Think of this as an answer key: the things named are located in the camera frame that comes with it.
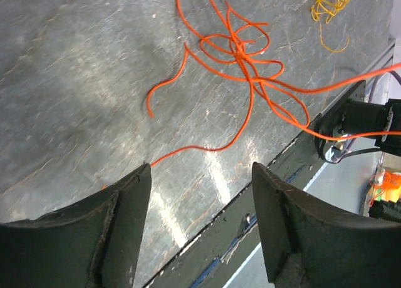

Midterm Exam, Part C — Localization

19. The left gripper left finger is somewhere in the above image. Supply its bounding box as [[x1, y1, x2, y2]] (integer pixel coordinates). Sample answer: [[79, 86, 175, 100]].
[[1, 164, 152, 287]]

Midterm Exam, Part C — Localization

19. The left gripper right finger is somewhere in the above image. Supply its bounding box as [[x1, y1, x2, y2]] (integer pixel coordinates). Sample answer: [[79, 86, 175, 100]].
[[252, 163, 400, 287]]

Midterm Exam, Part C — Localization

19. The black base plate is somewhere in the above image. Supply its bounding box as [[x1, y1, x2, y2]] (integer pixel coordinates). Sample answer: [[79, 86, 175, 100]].
[[142, 80, 367, 288]]

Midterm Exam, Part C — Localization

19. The orange yellow cable tangle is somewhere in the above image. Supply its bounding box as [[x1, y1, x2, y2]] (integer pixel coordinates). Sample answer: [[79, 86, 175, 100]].
[[146, 0, 401, 168]]

